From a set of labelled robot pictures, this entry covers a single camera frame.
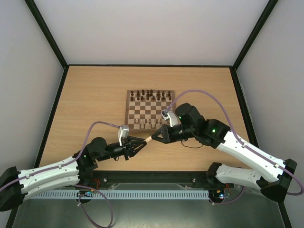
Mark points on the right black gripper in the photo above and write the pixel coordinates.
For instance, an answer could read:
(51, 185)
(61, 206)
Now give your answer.
(166, 134)

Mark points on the right electronics board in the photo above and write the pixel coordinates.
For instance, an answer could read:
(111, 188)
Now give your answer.
(219, 194)

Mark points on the left electronics board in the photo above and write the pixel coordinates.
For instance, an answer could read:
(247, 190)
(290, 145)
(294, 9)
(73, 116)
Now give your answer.
(86, 193)

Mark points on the electronics board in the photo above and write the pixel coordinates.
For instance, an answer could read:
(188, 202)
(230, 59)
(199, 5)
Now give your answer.
(219, 194)
(86, 193)

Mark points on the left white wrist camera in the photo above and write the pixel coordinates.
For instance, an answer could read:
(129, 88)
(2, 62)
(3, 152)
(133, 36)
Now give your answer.
(122, 133)

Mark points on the wooden chess board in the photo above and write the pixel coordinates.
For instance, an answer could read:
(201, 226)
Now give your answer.
(146, 109)

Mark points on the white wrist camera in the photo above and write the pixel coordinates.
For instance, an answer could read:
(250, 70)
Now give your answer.
(170, 117)
(122, 133)

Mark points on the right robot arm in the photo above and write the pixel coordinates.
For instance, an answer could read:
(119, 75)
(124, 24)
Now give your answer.
(267, 174)

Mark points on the light blue cable duct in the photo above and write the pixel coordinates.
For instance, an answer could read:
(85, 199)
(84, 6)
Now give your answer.
(130, 195)

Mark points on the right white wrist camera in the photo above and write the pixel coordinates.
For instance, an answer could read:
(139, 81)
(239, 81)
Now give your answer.
(170, 117)

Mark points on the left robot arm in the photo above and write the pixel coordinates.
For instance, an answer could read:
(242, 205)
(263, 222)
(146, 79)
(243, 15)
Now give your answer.
(18, 186)

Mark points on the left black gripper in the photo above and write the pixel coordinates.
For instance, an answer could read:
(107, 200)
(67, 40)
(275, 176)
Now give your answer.
(128, 147)

